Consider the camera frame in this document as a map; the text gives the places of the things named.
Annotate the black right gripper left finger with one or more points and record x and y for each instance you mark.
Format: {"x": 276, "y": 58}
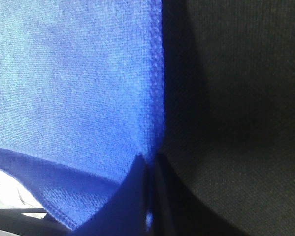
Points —
{"x": 126, "y": 212}

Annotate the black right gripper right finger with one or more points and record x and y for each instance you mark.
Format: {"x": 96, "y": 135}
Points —
{"x": 177, "y": 212}

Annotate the blue microfiber towel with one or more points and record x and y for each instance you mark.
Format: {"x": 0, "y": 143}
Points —
{"x": 81, "y": 96}

